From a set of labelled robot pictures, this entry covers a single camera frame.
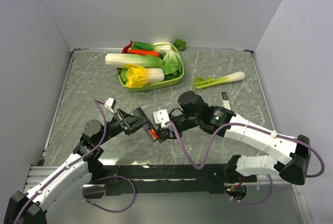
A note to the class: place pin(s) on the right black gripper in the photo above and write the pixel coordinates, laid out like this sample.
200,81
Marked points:
170,132

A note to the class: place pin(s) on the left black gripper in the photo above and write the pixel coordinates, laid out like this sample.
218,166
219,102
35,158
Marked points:
131,122

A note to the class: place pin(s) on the black remote control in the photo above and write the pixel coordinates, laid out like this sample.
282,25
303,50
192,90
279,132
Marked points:
161,132

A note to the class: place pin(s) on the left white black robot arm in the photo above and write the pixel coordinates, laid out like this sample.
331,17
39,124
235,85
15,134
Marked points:
81,167

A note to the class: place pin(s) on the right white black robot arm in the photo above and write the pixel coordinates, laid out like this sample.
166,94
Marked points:
285,156

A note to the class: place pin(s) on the white remote battery cover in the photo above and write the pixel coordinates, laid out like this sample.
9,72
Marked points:
225,100

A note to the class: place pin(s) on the yellow leaf cabbage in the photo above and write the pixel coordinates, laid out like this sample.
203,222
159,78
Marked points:
138,76

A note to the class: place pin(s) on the celery stalk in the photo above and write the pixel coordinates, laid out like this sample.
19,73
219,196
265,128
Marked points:
201,83

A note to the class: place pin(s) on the green plastic tray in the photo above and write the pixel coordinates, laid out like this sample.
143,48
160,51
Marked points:
168,80

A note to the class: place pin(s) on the green lettuce leaf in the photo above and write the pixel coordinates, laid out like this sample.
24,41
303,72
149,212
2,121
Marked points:
172,64

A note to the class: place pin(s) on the long white green cabbage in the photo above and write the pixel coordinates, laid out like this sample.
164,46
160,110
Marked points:
121,60

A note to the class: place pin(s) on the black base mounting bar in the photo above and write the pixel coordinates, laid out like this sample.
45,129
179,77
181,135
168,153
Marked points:
126,179

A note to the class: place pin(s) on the orange red chili pepper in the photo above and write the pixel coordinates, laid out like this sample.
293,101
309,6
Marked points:
143,52

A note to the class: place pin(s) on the dark red chili pepper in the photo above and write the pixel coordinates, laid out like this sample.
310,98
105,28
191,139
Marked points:
126,48

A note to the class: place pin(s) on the bok choy in tray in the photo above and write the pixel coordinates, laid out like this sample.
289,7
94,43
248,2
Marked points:
160,48

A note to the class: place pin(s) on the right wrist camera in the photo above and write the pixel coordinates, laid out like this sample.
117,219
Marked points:
161,118

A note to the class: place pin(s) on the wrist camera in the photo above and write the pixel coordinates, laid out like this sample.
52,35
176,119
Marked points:
110,104
161,118

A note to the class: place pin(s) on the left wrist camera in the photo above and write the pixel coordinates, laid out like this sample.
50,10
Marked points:
110,104

